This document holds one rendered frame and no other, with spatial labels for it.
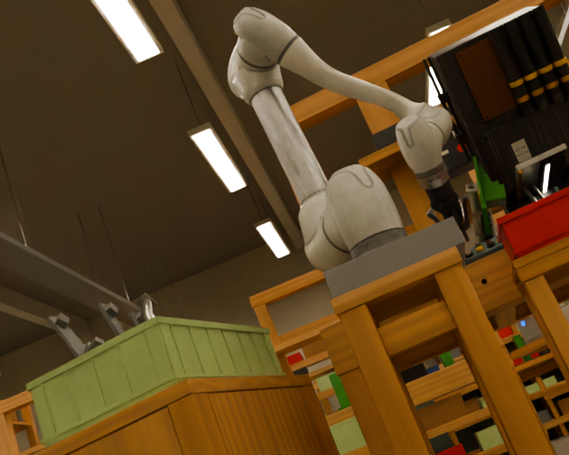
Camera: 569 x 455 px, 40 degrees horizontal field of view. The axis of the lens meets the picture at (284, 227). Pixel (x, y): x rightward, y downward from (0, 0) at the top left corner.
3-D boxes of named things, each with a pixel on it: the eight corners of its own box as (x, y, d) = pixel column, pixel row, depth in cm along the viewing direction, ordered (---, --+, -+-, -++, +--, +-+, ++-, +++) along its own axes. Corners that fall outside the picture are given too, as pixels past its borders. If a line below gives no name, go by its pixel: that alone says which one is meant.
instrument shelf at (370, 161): (585, 61, 282) (580, 52, 283) (361, 169, 297) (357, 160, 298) (581, 88, 305) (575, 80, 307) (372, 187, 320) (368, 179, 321)
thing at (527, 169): (569, 151, 234) (564, 143, 235) (518, 174, 236) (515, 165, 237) (562, 187, 270) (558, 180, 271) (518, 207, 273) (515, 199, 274)
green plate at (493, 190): (508, 210, 252) (497, 150, 257) (483, 215, 254) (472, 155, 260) (509, 219, 263) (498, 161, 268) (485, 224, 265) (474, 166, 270)
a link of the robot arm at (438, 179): (445, 163, 219) (453, 181, 220) (440, 156, 227) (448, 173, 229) (415, 177, 220) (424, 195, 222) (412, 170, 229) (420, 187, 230)
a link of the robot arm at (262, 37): (305, 25, 223) (292, 54, 235) (256, -12, 224) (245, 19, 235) (280, 51, 216) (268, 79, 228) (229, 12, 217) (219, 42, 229)
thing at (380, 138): (413, 133, 299) (405, 117, 302) (377, 150, 302) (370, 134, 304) (415, 139, 306) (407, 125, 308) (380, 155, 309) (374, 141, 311)
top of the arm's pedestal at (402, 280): (462, 260, 178) (455, 245, 179) (335, 315, 181) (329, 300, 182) (462, 286, 208) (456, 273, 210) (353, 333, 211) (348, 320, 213)
